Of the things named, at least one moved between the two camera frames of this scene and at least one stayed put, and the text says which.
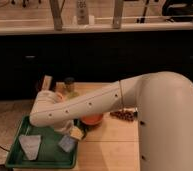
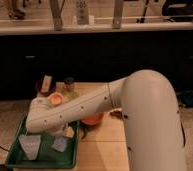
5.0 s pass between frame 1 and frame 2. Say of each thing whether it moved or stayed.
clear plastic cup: stayed
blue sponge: moved
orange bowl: stayed
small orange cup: stayed
